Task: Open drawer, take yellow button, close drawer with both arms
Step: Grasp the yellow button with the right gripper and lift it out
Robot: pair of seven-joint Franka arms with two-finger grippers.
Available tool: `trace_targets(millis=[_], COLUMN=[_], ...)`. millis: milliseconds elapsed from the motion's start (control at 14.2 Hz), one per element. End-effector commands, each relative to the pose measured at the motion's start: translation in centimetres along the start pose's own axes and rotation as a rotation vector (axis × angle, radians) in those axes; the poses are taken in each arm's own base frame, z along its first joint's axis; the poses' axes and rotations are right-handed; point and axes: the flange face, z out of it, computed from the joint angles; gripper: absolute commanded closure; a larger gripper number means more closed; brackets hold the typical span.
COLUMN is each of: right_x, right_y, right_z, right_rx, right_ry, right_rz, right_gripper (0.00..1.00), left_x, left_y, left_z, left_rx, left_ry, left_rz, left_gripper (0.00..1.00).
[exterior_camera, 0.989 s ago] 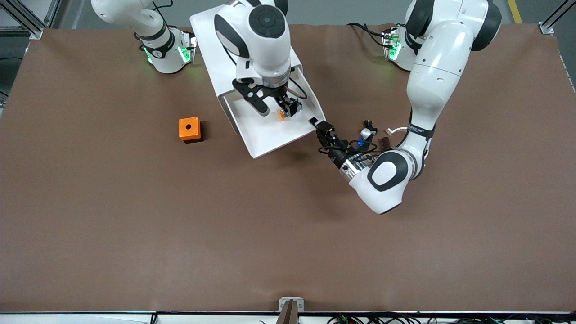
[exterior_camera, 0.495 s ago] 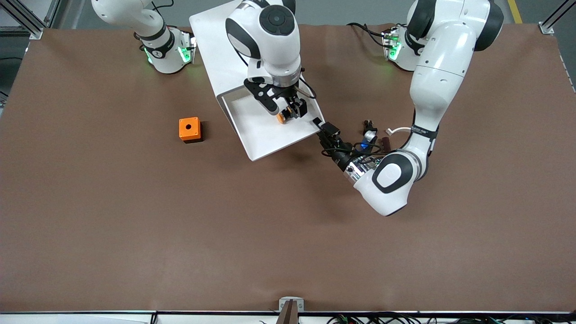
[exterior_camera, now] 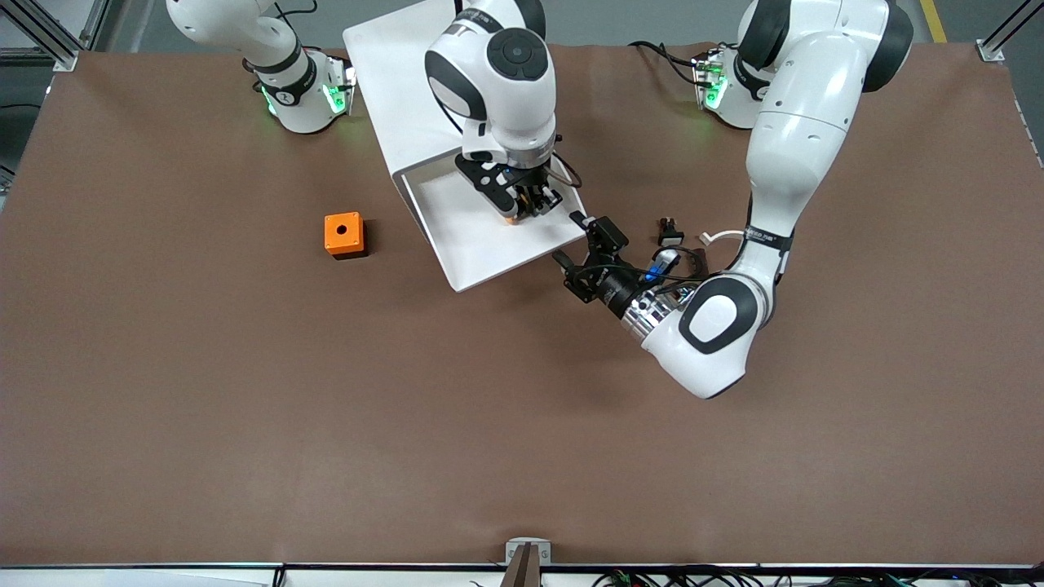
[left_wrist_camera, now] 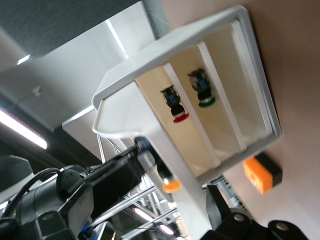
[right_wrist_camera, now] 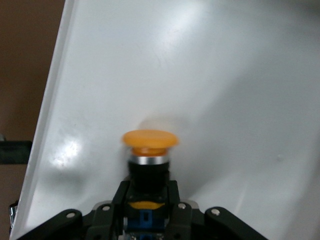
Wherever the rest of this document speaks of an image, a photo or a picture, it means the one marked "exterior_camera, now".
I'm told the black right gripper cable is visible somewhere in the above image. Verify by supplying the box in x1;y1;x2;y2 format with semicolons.
548;151;582;190

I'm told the aluminium frame post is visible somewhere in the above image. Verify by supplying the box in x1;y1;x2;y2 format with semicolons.
0;0;113;72
977;0;1044;62

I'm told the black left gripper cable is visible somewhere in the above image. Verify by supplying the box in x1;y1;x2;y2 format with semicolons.
652;245;712;288

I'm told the white table edge rail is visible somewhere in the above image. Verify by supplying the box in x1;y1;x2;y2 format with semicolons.
0;563;1044;587

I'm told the black cable bundle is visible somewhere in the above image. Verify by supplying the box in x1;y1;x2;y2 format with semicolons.
595;569;1044;587

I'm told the black arm base cable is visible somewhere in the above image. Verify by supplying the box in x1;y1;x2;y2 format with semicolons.
628;40;704;87

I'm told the orange box with hole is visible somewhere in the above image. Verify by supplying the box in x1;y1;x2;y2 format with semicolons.
324;212;368;260

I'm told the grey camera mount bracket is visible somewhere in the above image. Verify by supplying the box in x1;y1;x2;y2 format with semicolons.
505;538;552;587

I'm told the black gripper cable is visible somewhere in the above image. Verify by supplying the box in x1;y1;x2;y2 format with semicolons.
548;151;582;190
652;245;712;288

